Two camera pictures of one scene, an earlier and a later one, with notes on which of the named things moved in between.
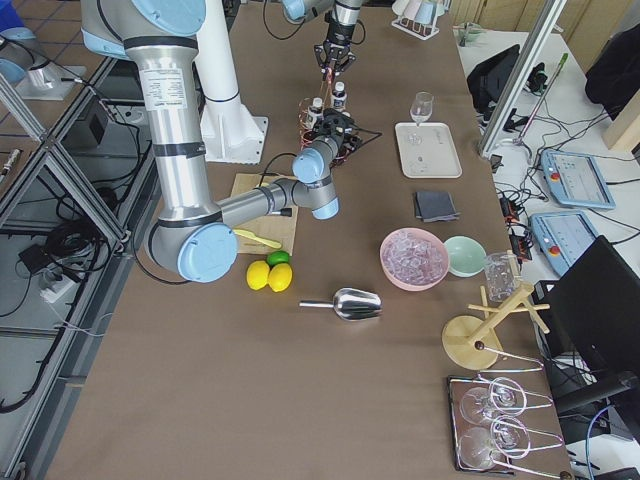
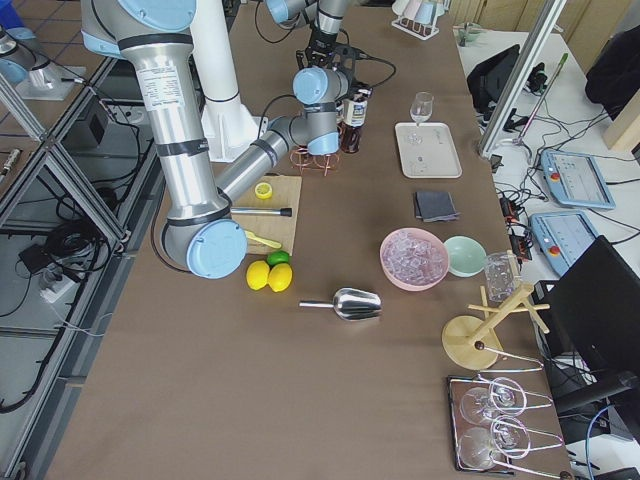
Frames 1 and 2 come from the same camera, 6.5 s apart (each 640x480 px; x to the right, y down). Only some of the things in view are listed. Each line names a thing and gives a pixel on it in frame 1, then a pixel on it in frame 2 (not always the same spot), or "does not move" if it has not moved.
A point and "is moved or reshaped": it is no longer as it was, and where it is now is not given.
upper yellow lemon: x=257 y=274 does not move
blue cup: x=426 y=13 does not move
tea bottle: x=314 y=112 is moved or reshaped
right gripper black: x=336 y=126 to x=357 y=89
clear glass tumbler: x=503 y=273 does not move
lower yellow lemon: x=280 y=277 does not move
